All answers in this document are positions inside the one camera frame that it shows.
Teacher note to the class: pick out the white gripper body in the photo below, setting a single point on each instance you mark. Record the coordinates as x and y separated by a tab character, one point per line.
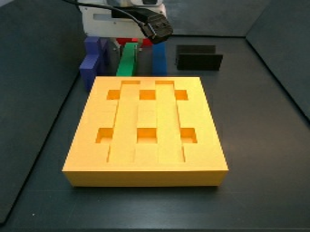
103	23

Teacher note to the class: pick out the green long block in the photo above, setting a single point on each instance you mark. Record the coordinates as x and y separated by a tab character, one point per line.
127	63

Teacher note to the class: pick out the yellow slotted board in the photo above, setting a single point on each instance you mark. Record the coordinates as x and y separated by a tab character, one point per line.
146	135

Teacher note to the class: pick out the purple notched block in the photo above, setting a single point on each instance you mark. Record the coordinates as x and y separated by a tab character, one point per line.
96	60

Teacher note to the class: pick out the red notched block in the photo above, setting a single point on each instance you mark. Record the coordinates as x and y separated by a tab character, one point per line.
145	42

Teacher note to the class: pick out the blue long block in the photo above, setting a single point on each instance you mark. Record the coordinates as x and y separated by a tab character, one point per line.
159	61

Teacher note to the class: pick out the black notched block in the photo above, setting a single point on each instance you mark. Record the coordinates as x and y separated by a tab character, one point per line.
198	58

